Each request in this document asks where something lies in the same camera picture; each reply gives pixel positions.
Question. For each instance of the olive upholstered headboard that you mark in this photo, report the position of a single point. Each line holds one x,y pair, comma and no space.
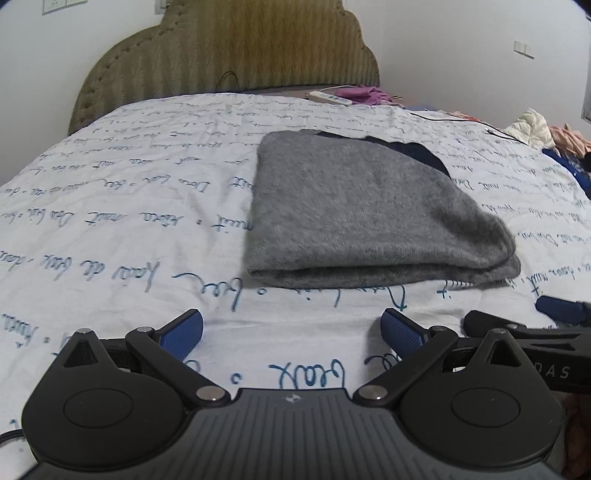
231,46

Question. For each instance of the cream cloth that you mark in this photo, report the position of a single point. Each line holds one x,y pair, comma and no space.
531,129

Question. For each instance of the blue cloth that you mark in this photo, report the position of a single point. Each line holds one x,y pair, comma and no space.
570,170

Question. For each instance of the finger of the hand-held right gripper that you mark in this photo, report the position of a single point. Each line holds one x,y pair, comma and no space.
561,310
554,334

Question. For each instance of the purple cloth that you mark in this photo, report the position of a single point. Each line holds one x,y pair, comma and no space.
367,93

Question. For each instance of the white wall socket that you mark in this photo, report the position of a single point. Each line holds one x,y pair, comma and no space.
62,4

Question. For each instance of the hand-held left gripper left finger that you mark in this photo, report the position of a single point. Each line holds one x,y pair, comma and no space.
182,334

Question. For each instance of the grey sweater with navy sleeves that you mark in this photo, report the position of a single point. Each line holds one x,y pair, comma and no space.
360,207

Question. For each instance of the white power strip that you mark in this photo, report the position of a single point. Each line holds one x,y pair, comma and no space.
328,97

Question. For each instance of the white wall switch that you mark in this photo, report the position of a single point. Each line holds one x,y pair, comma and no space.
524,49

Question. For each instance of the white script-printed bed sheet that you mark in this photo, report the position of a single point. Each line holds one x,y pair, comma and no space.
115,207

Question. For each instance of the pink cloth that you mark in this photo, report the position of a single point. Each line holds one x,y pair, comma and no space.
572,138

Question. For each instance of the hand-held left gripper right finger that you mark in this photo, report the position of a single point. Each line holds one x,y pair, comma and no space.
399,334

